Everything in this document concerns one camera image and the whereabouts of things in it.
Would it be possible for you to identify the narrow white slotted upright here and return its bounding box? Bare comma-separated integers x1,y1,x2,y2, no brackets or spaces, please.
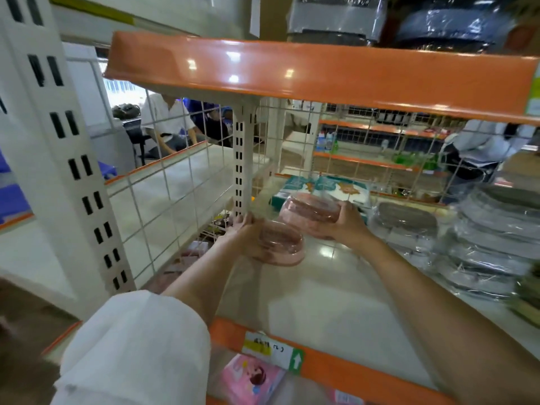
231,102,257,219

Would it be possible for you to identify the pink packet corner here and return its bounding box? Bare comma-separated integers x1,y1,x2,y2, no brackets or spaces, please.
332,389,365,405

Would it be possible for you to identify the black chair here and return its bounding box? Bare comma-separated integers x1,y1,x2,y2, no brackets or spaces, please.
124,117,158,166

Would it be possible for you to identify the small stack of wrapped grey plates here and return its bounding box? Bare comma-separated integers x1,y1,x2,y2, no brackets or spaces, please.
370,201,440,260

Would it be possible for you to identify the person's right forearm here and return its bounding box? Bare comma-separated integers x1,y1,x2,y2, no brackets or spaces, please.
354,235,540,405

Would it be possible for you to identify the wrapped dark item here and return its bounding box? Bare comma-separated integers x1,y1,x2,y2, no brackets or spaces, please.
396,0,517,53

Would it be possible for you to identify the wide white slotted upright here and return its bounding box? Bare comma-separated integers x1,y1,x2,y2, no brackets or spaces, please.
0,0,136,321

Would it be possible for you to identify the person's left hand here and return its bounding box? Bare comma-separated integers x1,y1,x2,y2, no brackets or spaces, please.
219,212,271,261

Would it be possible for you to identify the teal and white printed box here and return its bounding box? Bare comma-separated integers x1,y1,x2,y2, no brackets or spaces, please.
270,174,373,213

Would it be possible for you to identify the wrapped silver item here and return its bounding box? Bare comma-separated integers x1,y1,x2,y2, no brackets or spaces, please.
287,0,388,43

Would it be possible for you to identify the background orange shelving unit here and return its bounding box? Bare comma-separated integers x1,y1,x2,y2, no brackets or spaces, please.
313,103,454,175

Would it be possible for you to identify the white and green shelf label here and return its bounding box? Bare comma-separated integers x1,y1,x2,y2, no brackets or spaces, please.
241,330,305,374

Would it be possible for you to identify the person's right hand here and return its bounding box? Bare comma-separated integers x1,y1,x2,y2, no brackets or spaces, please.
307,201,374,251

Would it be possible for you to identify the dark bag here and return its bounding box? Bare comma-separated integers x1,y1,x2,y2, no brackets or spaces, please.
111,103,141,121

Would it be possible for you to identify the white wire mesh back panel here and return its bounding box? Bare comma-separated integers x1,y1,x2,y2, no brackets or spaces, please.
253,96,540,209

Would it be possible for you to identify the large stack of wrapped grey plates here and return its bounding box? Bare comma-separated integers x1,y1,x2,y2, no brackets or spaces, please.
434,184,540,302

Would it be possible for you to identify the white wire mesh side divider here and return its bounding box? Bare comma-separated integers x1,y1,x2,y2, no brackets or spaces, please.
105,141,238,288

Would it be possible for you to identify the blue plastic stool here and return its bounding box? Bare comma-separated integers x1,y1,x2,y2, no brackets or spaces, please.
0,151,35,225

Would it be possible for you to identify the orange-edged upper shelf board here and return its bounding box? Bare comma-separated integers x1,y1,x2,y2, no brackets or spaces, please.
104,31,540,128

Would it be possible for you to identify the white sleeve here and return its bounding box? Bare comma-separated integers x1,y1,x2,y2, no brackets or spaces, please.
50,290,212,405

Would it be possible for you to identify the pink cartoon print packet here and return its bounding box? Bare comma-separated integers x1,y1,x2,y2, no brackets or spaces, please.
220,353,287,405

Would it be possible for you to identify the pink plastic bowl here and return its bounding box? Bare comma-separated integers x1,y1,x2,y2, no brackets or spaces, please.
252,220,306,267
278,193,343,240

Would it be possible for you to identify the person's left forearm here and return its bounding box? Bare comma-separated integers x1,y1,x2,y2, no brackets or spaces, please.
162,232,254,327

